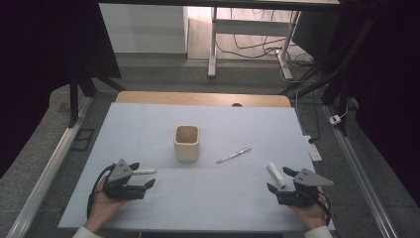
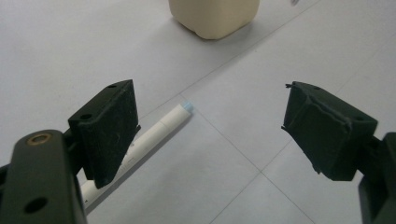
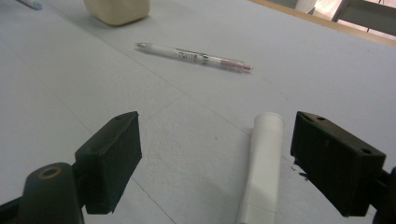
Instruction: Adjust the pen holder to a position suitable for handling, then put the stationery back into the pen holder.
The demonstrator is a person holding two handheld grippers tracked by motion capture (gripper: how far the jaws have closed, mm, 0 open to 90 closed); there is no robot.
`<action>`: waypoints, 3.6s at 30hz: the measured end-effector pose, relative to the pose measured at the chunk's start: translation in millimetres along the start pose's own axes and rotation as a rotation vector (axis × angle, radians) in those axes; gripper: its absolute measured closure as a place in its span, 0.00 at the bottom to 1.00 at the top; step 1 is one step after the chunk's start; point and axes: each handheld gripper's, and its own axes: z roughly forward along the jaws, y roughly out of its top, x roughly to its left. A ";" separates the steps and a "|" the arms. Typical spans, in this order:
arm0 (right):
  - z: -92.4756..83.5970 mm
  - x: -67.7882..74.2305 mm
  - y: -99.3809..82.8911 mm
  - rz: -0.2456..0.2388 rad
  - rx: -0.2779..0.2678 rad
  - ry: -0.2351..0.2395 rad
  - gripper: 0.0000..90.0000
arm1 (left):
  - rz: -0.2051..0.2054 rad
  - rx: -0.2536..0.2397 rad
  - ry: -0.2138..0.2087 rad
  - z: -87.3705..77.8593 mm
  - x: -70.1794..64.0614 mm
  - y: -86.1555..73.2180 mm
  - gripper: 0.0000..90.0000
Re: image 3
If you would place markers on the white pen with red print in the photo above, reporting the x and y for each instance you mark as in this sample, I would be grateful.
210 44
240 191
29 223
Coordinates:
186 55

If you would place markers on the white pen tube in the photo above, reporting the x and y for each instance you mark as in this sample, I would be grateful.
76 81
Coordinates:
264 161

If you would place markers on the white pen with blue tip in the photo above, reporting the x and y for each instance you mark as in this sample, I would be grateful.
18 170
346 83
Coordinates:
33 4

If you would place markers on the white object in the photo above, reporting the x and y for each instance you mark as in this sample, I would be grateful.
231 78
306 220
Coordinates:
305 4

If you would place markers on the cream plastic container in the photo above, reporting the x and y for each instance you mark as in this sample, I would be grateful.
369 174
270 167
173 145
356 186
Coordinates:
118 11

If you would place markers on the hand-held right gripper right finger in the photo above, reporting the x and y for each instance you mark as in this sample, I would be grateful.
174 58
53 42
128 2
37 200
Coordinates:
336 161

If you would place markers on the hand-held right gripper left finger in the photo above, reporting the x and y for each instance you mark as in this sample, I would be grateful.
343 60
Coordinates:
109 161

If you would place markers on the grey metal stand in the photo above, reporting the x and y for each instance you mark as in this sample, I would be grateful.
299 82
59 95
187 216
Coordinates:
367 14

